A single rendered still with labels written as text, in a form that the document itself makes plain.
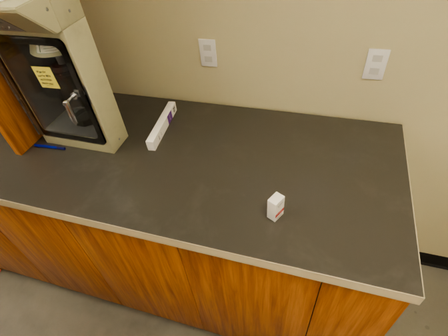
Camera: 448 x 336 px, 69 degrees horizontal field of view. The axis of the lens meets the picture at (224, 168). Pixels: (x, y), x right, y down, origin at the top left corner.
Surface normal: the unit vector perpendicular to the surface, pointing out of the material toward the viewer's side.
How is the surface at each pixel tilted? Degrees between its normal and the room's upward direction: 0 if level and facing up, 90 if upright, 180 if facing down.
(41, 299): 0
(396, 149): 0
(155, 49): 90
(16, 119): 90
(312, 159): 0
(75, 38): 90
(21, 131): 90
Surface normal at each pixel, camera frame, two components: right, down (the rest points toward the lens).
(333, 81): -0.29, 0.69
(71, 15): 0.95, 0.15
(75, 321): -0.07, -0.71
